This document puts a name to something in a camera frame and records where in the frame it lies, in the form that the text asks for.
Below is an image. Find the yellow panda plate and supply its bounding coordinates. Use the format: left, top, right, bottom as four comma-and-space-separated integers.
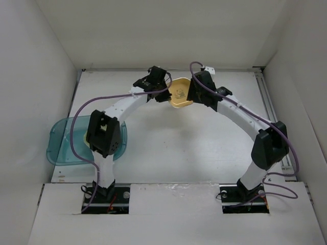
169, 78, 193, 108

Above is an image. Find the green panda plate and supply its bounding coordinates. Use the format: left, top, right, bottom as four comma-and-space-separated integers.
83, 131, 89, 148

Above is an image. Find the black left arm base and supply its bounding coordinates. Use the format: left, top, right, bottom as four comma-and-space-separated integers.
81, 181, 131, 214

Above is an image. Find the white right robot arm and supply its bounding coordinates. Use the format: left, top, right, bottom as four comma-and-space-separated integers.
156, 70, 290, 201

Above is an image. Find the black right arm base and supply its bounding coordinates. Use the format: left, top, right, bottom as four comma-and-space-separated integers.
216, 181, 269, 214

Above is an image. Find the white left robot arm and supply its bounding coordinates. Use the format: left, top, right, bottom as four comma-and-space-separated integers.
86, 66, 171, 203

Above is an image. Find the teal transparent plastic bin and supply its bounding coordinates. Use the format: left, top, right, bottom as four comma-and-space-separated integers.
45, 115, 128, 166

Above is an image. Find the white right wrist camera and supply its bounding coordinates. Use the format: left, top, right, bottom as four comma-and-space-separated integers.
201, 66, 216, 75

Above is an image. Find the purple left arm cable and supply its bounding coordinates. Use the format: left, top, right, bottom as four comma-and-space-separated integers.
70, 68, 174, 214

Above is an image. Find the aluminium rail frame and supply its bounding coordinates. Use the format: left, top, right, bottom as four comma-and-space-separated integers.
76, 67, 297, 182

